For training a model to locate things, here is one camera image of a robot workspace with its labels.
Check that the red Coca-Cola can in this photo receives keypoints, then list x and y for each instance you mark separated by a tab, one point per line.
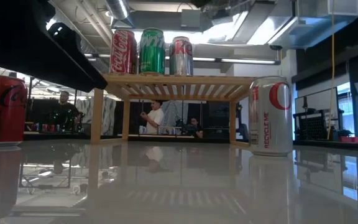
123	53

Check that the green Sprite can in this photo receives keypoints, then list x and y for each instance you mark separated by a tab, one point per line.
152	53

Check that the red Coke can black script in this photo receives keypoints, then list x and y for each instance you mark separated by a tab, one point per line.
3	115

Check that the silver Diet Coke can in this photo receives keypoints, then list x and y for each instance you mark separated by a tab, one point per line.
270	124
181	59

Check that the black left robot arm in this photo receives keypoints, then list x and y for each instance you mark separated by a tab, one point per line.
11	31

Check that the wooden slatted shelf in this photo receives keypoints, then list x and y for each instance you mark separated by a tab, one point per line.
179	81

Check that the person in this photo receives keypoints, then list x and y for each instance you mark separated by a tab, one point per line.
195	127
156	119
67	112

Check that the grey draped cloth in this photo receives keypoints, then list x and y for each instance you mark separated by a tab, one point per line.
109	115
172	112

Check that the far work table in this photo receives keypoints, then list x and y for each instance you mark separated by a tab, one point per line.
172	136

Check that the long ceiling light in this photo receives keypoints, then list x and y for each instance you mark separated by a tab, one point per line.
247	61

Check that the black framed whiteboard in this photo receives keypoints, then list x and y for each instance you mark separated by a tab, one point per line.
319	99

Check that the black perforated rack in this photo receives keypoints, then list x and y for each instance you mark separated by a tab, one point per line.
314	127

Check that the flat red box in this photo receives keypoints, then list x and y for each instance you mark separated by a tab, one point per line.
351	139

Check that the black ceiling camera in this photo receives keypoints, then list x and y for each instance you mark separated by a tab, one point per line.
275	47

